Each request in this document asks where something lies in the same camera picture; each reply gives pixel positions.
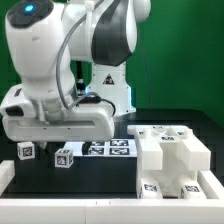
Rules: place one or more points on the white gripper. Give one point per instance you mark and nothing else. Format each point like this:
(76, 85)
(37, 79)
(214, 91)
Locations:
(84, 123)

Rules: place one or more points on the white cube front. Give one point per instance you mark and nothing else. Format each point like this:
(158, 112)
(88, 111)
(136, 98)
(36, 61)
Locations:
(63, 158)

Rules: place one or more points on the white chair side frame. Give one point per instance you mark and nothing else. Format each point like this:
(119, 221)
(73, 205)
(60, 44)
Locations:
(169, 147)

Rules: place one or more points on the white chair seat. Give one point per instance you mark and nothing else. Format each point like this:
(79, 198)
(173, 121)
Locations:
(169, 181)

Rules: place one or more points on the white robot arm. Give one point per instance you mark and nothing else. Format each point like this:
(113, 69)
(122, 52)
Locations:
(44, 37)

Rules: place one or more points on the white marker sheet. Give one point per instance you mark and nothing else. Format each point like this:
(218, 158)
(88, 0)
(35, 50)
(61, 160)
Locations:
(112, 148)

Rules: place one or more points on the white left barrier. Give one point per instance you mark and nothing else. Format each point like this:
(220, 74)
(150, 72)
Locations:
(7, 173)

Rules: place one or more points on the white barrier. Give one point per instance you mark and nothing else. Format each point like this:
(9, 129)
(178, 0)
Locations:
(7, 173)
(111, 211)
(211, 186)

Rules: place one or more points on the white front barrier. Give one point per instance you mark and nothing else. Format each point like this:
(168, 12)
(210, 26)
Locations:
(111, 211)

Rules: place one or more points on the white right barrier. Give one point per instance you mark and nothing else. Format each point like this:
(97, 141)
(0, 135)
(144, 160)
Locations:
(211, 186)

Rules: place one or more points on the black camera stand pole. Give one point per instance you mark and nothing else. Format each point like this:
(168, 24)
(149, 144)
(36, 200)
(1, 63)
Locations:
(80, 80)

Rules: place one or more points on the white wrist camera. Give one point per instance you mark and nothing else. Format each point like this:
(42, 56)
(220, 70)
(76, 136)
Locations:
(15, 104)

